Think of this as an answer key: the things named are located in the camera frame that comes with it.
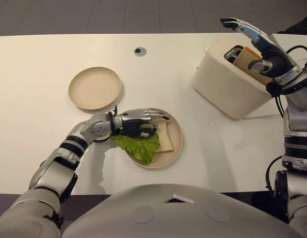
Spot robot body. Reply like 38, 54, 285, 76
60, 183, 303, 238

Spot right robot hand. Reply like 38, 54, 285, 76
219, 17, 300, 81

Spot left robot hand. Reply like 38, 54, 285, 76
118, 108, 170, 138

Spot cream toaster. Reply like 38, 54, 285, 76
192, 37, 273, 120

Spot cream plate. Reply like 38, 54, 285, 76
113, 107, 184, 170
68, 66, 123, 111

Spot green lettuce leaf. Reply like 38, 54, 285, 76
109, 128, 160, 166

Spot bread slice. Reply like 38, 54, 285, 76
153, 118, 175, 153
233, 48, 273, 86
243, 46, 263, 60

